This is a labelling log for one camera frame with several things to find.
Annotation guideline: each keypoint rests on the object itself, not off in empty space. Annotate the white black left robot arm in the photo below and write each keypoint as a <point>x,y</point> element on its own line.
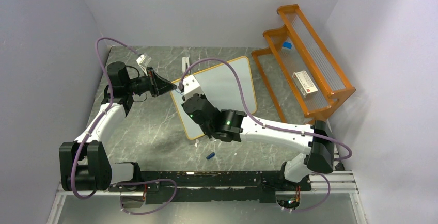
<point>84,160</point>

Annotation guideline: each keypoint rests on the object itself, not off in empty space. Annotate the yellow-framed whiteboard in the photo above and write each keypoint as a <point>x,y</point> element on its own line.
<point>221,89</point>

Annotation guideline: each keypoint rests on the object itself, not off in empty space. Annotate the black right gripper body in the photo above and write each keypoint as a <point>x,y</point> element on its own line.
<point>206,130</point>

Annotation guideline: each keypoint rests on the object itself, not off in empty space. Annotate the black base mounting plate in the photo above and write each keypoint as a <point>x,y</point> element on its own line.
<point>181,186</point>

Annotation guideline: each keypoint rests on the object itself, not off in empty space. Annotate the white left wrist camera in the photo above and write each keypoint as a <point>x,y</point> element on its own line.
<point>143,61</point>

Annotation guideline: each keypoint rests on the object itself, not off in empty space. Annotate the white whiteboard eraser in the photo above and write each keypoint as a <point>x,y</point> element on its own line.
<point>186,64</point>

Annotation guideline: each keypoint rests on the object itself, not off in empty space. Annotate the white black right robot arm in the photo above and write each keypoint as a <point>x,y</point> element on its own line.
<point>316,151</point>

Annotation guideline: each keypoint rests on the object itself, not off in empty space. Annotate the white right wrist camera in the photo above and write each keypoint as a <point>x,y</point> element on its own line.
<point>190,87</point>

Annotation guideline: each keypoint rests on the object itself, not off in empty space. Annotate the blue-capped item on shelf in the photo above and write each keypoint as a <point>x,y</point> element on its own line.
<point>287,45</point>

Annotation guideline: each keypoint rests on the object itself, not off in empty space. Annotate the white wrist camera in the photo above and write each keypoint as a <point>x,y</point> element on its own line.
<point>143,61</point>
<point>190,87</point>

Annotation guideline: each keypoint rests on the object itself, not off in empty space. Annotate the white red box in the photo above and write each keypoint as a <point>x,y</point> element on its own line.
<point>304,83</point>

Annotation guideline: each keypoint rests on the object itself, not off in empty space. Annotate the blue marker cap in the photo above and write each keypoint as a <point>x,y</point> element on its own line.
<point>211,155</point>

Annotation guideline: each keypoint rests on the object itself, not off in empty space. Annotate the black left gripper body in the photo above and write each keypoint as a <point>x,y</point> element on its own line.
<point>153,86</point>

